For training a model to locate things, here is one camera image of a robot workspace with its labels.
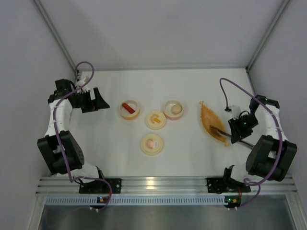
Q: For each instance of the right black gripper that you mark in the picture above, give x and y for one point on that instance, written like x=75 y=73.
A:
x=236 y=131

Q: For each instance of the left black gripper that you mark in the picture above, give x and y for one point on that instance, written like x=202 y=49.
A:
x=89 y=102

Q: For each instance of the metal tongs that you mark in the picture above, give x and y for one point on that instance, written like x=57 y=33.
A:
x=241 y=142

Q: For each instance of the red sausage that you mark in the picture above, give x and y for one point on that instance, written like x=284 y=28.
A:
x=128 y=108

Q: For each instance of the brown fried food piece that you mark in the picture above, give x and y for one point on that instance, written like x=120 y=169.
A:
x=214 y=132

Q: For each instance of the white round bun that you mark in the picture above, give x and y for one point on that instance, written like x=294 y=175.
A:
x=176 y=109

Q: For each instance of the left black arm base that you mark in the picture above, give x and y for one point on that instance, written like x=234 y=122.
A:
x=99 y=187

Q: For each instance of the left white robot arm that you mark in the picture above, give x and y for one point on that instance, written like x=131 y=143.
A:
x=60 y=150

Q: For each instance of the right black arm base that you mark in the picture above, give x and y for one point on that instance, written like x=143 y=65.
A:
x=219 y=185

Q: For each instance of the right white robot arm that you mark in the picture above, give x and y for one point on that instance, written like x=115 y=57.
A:
x=271 y=157

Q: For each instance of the orange bowl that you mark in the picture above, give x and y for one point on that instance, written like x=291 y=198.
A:
x=125 y=114

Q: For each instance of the fish-shaped woven basket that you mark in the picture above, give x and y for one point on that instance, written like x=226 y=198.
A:
x=209 y=118

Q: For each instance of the pink bowl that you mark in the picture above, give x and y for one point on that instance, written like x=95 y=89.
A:
x=167 y=109

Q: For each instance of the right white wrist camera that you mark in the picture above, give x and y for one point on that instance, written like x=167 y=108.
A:
x=234 y=110

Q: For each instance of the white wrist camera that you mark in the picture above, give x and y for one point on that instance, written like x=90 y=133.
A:
x=234 y=110
x=80 y=83

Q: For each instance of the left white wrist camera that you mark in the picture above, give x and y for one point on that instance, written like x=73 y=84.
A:
x=80 y=83

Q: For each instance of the cream lid orange handle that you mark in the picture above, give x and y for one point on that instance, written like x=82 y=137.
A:
x=155 y=120

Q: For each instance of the cream lid pink handle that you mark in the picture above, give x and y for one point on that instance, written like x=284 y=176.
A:
x=152 y=144

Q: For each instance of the aluminium mounting rail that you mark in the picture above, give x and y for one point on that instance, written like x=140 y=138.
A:
x=155 y=186

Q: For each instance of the slotted cable duct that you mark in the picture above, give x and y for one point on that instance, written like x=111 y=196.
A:
x=136 y=200

